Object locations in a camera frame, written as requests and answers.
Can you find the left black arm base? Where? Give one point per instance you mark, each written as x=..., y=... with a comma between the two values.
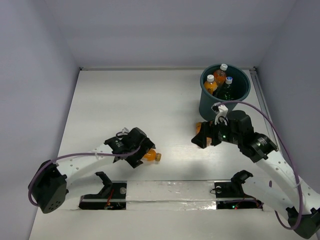
x=112, y=195

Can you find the crushed green plastic bottle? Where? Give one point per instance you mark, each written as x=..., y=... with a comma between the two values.
x=228, y=96

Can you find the silver tape strip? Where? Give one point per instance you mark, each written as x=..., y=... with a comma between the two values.
x=170, y=195

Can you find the small orange bottle white label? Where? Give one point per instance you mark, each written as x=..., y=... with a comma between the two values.
x=152, y=155

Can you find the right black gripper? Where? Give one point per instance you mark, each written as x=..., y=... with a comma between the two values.
x=207, y=128

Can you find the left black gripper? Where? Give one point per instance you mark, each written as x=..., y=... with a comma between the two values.
x=139, y=153

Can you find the tall orange bottle white cap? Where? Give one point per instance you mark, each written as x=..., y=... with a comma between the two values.
x=220, y=74

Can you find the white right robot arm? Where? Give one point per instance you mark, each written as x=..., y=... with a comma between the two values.
x=296, y=201

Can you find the orange bottle blue label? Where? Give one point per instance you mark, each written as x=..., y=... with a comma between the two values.
x=210, y=85

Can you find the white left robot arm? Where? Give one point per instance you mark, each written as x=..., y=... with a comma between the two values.
x=57, y=180

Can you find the small orange juice bottle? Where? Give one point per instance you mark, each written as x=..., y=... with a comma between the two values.
x=198, y=127

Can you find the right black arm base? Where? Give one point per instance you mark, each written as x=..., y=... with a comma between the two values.
x=231, y=196

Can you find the clear Pocari bottle white cap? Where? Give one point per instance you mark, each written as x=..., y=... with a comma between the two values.
x=227, y=85

